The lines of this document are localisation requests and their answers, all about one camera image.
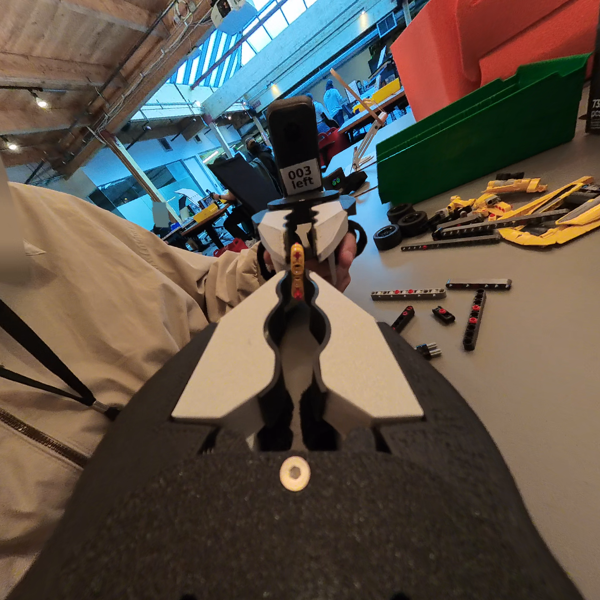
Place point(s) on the grey toy beam red pins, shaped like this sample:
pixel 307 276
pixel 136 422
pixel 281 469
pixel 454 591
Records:
pixel 422 294

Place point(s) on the yellow toy beam red pins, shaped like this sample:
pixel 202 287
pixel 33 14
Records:
pixel 297 262

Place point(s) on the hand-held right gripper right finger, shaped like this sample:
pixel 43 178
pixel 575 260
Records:
pixel 370 375

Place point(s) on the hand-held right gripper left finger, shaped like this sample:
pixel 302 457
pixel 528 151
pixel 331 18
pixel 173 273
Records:
pixel 220 375

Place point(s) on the wooden desk lamp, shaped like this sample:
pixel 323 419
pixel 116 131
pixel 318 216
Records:
pixel 361 96

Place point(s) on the person's left forearm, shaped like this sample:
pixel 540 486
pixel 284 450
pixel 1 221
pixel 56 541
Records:
pixel 225 281

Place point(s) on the black device green lights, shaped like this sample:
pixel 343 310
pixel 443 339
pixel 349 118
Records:
pixel 349 180

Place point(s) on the long grey toy beam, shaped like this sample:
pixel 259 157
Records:
pixel 492 227

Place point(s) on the plain black toy beam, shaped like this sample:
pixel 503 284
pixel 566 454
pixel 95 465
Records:
pixel 478 284

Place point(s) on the short black piece red pin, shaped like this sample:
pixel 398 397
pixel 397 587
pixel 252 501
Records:
pixel 402 319

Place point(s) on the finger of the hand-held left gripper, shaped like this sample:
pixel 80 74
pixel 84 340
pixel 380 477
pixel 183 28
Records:
pixel 330 229
pixel 272 239

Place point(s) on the long dark toy beam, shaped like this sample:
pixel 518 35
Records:
pixel 459 242

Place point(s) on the person's left hand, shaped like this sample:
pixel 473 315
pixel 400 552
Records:
pixel 344 269

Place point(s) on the green plastic bin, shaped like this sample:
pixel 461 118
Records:
pixel 468 140

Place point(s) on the black toy wheel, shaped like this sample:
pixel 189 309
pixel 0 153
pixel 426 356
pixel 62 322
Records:
pixel 386 238
pixel 415 224
pixel 398 211

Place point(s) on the orange foam block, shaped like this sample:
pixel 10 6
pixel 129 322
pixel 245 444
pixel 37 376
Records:
pixel 445 47

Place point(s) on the black carton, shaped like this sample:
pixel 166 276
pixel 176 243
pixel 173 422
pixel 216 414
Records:
pixel 593 70

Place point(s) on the tiny black piece red pin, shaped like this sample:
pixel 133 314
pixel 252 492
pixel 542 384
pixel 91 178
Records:
pixel 444 316

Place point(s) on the partly built yellow toy car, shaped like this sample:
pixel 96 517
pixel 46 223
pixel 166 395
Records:
pixel 539 234

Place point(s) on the black office chair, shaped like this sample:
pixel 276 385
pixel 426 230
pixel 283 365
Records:
pixel 234 183

